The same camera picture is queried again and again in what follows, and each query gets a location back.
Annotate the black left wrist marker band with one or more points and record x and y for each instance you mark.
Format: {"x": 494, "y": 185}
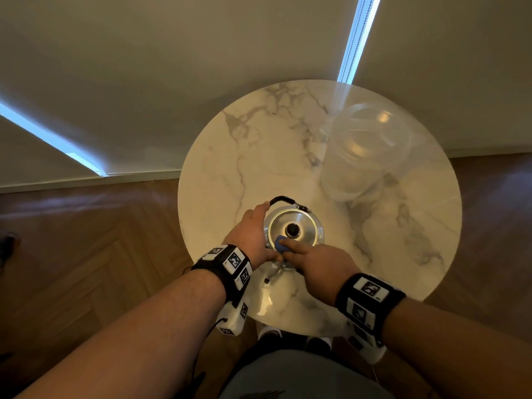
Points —
{"x": 226, "y": 265}

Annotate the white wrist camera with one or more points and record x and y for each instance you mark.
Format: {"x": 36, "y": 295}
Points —
{"x": 233, "y": 317}
{"x": 365, "y": 346}

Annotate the person's left hand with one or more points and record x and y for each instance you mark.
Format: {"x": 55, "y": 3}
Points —
{"x": 249, "y": 236}

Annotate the person's right fingers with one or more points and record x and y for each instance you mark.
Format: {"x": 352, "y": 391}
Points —
{"x": 297, "y": 247}

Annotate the clear plastic jar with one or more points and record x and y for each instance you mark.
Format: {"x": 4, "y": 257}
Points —
{"x": 361, "y": 153}

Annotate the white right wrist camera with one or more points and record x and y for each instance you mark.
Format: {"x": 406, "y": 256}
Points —
{"x": 365, "y": 346}

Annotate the person's left thumb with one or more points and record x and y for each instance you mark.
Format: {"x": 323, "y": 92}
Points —
{"x": 262, "y": 212}

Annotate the grey shorts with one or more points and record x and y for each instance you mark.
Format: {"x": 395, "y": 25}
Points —
{"x": 299, "y": 378}

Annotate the white roller blind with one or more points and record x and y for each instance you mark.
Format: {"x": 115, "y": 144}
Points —
{"x": 166, "y": 78}
{"x": 453, "y": 70}

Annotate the person's left shoe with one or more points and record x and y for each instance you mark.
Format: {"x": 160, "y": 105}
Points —
{"x": 269, "y": 336}

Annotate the person's right shoe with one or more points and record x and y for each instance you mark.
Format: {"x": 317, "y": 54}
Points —
{"x": 319, "y": 344}

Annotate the person's shoe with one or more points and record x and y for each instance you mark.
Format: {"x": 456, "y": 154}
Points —
{"x": 269, "y": 336}
{"x": 319, "y": 344}

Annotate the blue cleaning cloth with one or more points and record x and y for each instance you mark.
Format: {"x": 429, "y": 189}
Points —
{"x": 281, "y": 244}

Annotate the black wrist marker band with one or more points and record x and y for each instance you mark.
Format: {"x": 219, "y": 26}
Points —
{"x": 226, "y": 265}
{"x": 368, "y": 301}

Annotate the black right wrist marker band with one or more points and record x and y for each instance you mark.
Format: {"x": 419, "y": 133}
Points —
{"x": 368, "y": 301}

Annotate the person's right forearm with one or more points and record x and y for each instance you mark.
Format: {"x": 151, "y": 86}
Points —
{"x": 457, "y": 353}

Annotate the person's right hand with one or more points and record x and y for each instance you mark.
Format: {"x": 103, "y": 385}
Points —
{"x": 324, "y": 270}

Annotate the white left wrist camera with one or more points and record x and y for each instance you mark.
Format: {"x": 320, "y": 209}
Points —
{"x": 233, "y": 317}

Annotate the person's left forearm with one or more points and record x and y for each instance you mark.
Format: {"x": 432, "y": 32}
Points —
{"x": 141, "y": 340}

